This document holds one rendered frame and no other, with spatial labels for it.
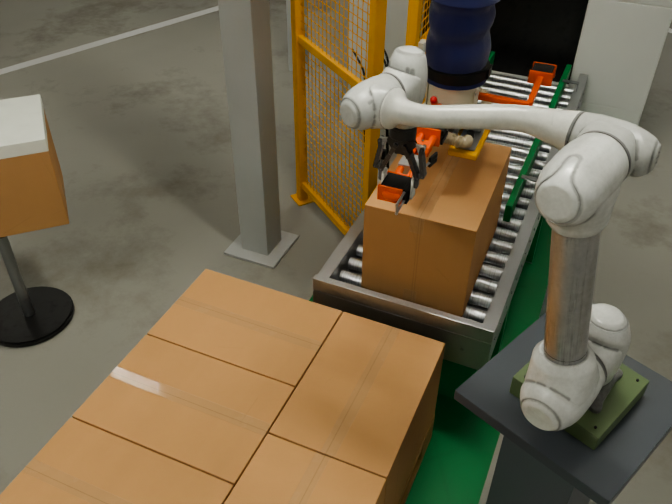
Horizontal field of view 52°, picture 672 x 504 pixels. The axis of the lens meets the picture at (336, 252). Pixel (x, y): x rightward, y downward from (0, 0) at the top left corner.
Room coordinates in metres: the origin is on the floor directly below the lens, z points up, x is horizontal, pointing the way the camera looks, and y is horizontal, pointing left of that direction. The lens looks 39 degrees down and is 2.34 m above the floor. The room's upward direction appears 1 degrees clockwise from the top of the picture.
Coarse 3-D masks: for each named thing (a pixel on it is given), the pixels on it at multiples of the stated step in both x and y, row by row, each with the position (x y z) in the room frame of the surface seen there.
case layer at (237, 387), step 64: (192, 320) 1.82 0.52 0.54; (256, 320) 1.82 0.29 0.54; (320, 320) 1.82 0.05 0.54; (128, 384) 1.51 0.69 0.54; (192, 384) 1.51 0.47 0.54; (256, 384) 1.52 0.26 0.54; (320, 384) 1.52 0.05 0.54; (384, 384) 1.52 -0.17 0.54; (64, 448) 1.26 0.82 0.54; (128, 448) 1.26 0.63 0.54; (192, 448) 1.26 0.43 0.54; (256, 448) 1.27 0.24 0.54; (320, 448) 1.27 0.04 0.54; (384, 448) 1.27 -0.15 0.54
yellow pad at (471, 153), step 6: (462, 132) 2.17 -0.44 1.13; (468, 132) 2.13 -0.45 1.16; (474, 132) 2.13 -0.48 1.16; (480, 132) 2.17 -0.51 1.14; (486, 132) 2.18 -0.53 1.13; (474, 138) 2.13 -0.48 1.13; (480, 138) 2.14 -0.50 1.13; (486, 138) 2.16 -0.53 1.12; (474, 144) 2.09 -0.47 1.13; (480, 144) 2.10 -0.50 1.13; (450, 150) 2.06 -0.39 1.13; (456, 150) 2.06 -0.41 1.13; (462, 150) 2.06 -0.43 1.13; (468, 150) 2.06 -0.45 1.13; (474, 150) 2.06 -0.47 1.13; (480, 150) 2.08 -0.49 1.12; (456, 156) 2.06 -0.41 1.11; (462, 156) 2.05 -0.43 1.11; (468, 156) 2.04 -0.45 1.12; (474, 156) 2.03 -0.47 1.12
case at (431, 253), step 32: (448, 160) 2.29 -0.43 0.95; (480, 160) 2.29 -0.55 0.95; (416, 192) 2.07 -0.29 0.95; (448, 192) 2.07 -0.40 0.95; (480, 192) 2.07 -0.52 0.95; (384, 224) 1.96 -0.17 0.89; (416, 224) 1.92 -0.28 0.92; (448, 224) 1.88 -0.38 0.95; (480, 224) 1.89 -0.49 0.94; (384, 256) 1.96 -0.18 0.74; (416, 256) 1.91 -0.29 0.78; (448, 256) 1.87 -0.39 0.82; (480, 256) 2.04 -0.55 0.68; (384, 288) 1.95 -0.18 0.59; (416, 288) 1.91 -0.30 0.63; (448, 288) 1.86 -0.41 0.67
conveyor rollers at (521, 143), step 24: (504, 96) 3.65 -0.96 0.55; (528, 96) 3.67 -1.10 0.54; (552, 96) 3.70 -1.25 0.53; (504, 144) 3.11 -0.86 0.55; (528, 144) 3.13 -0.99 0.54; (504, 192) 2.72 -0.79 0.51; (528, 192) 2.68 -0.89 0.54; (360, 264) 2.15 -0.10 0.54; (504, 264) 2.18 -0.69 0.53; (480, 288) 2.03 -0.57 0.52; (480, 312) 1.87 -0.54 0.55
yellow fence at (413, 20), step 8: (416, 0) 3.14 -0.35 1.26; (408, 8) 3.16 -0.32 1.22; (416, 8) 3.14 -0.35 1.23; (424, 8) 3.30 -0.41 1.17; (408, 16) 3.16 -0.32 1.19; (416, 16) 3.14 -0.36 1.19; (408, 24) 3.16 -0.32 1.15; (416, 24) 3.14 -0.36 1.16; (408, 32) 3.16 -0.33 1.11; (416, 32) 3.14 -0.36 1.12; (424, 32) 3.34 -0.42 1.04; (408, 40) 3.15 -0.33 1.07; (416, 40) 3.15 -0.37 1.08
